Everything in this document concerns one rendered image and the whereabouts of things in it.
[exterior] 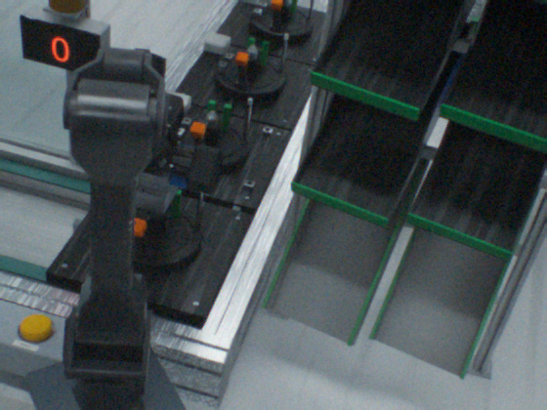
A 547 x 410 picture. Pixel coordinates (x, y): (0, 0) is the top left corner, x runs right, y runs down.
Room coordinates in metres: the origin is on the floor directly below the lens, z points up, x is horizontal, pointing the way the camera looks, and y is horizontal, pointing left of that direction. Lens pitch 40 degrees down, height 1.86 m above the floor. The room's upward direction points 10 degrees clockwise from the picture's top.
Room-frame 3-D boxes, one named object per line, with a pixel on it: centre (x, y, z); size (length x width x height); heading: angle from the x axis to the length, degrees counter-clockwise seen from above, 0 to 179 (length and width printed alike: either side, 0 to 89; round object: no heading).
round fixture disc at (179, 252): (0.95, 0.18, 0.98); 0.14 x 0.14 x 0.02
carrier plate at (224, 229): (0.95, 0.18, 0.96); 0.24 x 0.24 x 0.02; 81
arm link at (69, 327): (0.59, 0.16, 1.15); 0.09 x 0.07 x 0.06; 98
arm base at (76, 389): (0.59, 0.15, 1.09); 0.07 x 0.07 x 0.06; 36
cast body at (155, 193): (0.96, 0.17, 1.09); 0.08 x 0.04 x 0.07; 172
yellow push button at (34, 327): (0.75, 0.29, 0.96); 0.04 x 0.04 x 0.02
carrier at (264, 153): (1.20, 0.14, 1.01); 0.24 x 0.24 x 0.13; 81
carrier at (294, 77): (1.44, 0.10, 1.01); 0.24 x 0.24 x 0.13; 81
